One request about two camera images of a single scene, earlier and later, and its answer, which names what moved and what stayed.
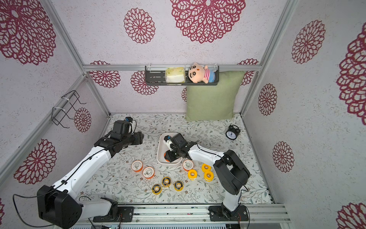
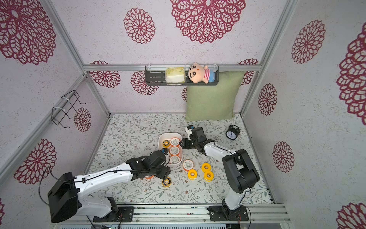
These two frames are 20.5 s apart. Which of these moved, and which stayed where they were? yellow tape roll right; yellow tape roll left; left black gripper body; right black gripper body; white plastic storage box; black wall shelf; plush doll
Moved: left black gripper body; right black gripper body
Stayed: yellow tape roll right; white plastic storage box; yellow tape roll left; black wall shelf; plush doll
